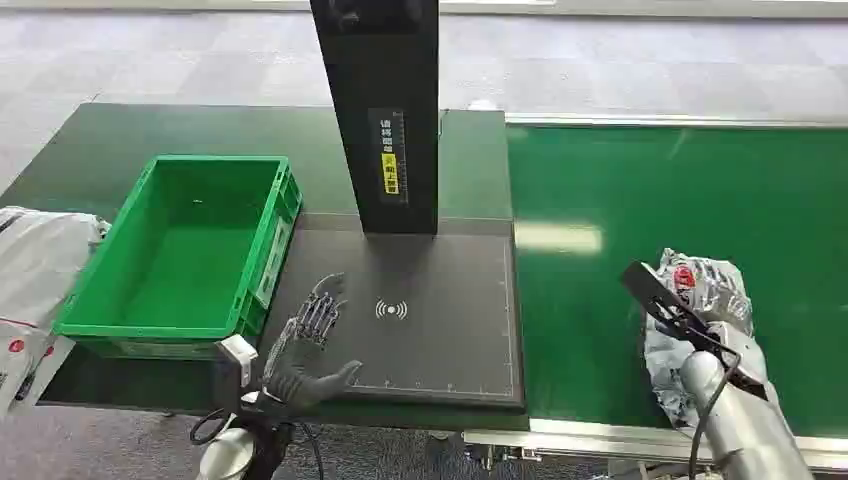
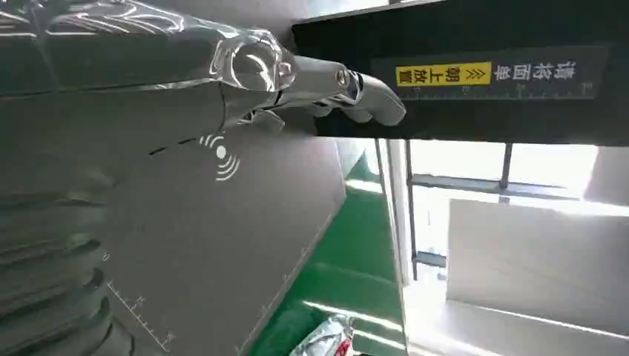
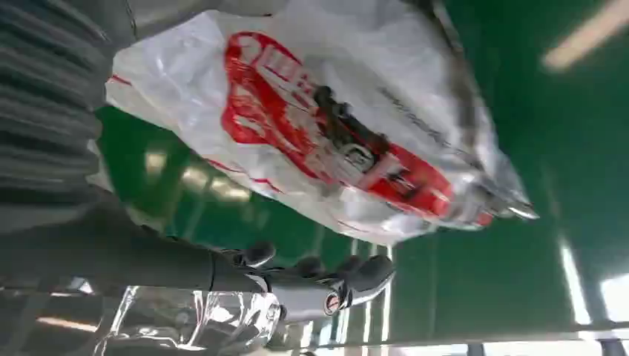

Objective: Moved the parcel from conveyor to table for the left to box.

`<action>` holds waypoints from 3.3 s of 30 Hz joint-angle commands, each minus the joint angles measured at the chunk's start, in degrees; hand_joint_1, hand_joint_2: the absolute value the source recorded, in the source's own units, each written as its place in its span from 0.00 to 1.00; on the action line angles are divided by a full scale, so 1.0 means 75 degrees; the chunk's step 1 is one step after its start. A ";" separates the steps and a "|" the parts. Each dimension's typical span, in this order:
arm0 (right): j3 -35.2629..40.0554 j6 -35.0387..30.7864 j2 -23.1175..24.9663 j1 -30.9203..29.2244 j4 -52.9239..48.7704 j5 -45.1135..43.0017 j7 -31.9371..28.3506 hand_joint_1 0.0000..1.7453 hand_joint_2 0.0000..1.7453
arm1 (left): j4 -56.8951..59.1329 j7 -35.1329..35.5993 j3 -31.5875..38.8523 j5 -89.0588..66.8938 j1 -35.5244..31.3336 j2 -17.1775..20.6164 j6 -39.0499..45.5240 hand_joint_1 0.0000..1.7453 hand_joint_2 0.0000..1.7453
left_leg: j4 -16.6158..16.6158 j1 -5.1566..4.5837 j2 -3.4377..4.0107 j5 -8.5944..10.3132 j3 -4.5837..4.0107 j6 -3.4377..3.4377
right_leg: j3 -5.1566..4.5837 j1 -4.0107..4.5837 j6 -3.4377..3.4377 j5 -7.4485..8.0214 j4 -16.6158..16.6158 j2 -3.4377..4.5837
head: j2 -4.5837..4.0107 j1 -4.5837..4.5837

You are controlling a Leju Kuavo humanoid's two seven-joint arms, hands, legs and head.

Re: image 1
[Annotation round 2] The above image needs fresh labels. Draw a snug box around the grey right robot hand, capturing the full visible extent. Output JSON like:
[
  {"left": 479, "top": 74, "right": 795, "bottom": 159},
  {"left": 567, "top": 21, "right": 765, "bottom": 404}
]
[{"left": 702, "top": 263, "right": 773, "bottom": 392}]

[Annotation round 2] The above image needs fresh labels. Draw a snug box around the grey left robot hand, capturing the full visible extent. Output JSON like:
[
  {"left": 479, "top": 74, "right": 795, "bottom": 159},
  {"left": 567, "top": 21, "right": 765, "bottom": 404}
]
[{"left": 260, "top": 272, "right": 364, "bottom": 411}]

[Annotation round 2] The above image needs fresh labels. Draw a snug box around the silver-white parcel bag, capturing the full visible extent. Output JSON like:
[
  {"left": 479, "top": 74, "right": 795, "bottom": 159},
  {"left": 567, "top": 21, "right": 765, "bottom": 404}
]
[{"left": 643, "top": 248, "right": 782, "bottom": 431}]

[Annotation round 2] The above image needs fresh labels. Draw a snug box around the green conveyor belt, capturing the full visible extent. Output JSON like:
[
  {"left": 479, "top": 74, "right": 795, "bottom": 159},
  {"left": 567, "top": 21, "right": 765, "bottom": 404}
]
[{"left": 506, "top": 124, "right": 848, "bottom": 440}]

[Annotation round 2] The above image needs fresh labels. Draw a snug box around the black scanner pad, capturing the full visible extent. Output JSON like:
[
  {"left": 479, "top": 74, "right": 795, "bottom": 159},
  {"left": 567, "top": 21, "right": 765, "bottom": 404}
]
[{"left": 256, "top": 228, "right": 526, "bottom": 412}]

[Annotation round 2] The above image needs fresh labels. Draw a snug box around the green plastic crate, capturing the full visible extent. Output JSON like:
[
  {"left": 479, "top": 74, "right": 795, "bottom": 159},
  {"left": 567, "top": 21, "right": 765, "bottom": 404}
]
[{"left": 52, "top": 154, "right": 303, "bottom": 361}]

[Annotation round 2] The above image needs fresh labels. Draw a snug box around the yellow and black column label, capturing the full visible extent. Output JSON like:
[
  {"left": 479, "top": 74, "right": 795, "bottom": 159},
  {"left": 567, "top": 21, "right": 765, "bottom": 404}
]
[{"left": 368, "top": 107, "right": 409, "bottom": 205}]

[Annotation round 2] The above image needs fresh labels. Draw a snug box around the white parcel with red dot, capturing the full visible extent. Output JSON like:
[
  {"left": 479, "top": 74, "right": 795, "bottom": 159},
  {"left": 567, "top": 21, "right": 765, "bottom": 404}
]
[{"left": 0, "top": 317, "right": 76, "bottom": 419}]

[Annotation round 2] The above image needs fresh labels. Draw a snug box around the large white parcel bag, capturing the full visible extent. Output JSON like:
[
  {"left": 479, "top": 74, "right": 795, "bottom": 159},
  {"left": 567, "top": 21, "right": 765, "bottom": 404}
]
[{"left": 0, "top": 205, "right": 112, "bottom": 331}]

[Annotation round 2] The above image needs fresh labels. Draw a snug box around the black scanner column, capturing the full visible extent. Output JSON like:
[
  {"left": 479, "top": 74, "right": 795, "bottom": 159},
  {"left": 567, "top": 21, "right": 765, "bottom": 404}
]
[{"left": 309, "top": 0, "right": 441, "bottom": 236}]

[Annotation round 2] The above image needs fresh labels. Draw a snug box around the dark green table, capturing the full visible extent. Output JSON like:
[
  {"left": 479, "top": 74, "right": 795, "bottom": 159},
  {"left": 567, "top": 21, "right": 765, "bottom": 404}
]
[{"left": 0, "top": 102, "right": 530, "bottom": 433}]

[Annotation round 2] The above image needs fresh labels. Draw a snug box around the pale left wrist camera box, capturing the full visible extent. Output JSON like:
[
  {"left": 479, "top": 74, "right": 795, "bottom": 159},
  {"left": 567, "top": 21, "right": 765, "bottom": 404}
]
[{"left": 217, "top": 333, "right": 259, "bottom": 391}]

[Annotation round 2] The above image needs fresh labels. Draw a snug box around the black right wrist camera bracket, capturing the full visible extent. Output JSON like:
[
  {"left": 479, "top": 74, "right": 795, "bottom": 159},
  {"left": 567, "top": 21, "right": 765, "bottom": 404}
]
[{"left": 620, "top": 260, "right": 770, "bottom": 403}]

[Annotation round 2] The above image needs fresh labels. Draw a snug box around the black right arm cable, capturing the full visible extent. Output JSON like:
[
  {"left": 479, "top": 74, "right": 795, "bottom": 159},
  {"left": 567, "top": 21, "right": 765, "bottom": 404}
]
[{"left": 687, "top": 349, "right": 742, "bottom": 480}]

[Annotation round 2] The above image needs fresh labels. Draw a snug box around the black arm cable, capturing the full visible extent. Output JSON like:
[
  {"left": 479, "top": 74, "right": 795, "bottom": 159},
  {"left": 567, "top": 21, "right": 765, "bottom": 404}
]
[
  {"left": 189, "top": 407, "right": 326, "bottom": 480},
  {"left": 687, "top": 349, "right": 742, "bottom": 480}
]

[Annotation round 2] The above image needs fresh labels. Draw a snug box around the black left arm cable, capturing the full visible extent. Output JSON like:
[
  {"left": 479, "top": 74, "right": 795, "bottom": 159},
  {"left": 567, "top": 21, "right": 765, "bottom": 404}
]
[{"left": 189, "top": 407, "right": 326, "bottom": 480}]

